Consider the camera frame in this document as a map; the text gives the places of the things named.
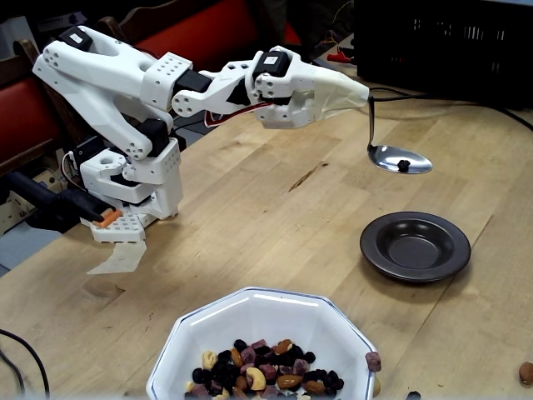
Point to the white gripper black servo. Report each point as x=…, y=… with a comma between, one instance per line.
x=301, y=109

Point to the bent metal spoon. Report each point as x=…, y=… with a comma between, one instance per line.
x=389, y=160

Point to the single dark raisin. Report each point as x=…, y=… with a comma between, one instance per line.
x=402, y=165

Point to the dark brown plate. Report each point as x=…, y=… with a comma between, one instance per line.
x=416, y=250

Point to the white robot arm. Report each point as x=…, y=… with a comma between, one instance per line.
x=104, y=83

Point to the white octagonal bowl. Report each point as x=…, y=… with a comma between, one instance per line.
x=258, y=321

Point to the red alligator clip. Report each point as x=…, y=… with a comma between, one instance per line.
x=339, y=56

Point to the black plastic crate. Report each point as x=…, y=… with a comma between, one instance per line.
x=437, y=50

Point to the wooden chair red cushion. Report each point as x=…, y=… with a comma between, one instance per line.
x=21, y=121
x=208, y=29

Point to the beige masking tape piece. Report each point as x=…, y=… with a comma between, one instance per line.
x=121, y=258

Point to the purple dried fruit cube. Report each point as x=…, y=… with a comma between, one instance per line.
x=373, y=361

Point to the mixed nuts and dried fruit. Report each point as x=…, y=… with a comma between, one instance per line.
x=266, y=371

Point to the black clamp orange tip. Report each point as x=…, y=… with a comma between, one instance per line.
x=62, y=204

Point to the pale cashew piece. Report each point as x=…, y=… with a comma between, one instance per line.
x=377, y=386

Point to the printed cardboard box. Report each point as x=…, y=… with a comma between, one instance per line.
x=12, y=212

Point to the brown almond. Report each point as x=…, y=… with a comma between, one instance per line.
x=526, y=372

